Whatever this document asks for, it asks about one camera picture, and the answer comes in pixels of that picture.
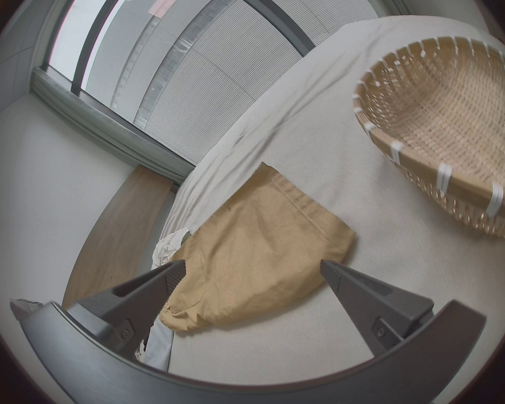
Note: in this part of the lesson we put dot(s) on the tan shorts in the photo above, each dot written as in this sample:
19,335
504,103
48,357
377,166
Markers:
256,259

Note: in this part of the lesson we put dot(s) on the bed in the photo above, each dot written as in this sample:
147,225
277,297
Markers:
383,288

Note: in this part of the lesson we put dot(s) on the pale blue garment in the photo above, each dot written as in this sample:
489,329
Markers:
158,347

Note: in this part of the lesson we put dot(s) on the window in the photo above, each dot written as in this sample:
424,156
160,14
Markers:
214,57

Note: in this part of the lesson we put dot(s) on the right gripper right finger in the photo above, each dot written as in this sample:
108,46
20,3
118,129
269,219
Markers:
374,305

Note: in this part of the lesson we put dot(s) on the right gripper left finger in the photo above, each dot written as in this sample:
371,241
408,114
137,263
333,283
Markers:
139,301

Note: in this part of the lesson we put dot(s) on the round woven basket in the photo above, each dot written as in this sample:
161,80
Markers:
446,120

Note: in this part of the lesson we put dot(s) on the white garment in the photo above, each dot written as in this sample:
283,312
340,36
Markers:
166,246

